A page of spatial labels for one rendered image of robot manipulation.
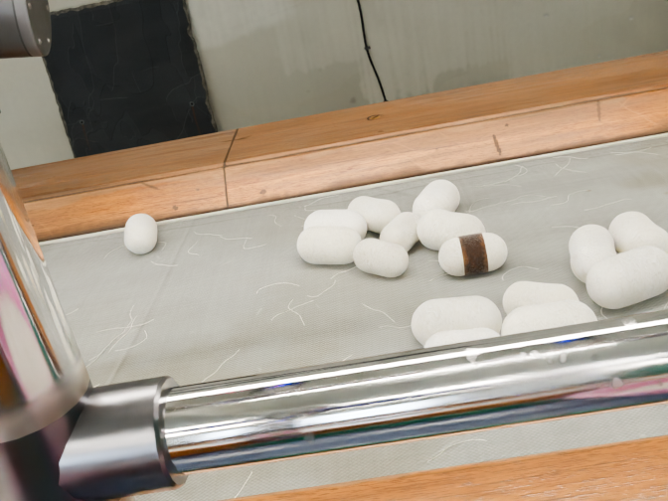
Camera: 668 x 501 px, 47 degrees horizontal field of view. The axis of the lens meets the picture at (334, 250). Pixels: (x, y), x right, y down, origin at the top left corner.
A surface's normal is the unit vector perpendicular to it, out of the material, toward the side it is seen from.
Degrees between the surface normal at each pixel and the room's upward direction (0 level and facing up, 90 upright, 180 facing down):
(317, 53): 89
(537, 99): 0
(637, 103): 45
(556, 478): 0
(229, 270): 0
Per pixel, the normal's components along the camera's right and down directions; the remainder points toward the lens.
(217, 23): 0.08, 0.40
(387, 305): -0.18, -0.89
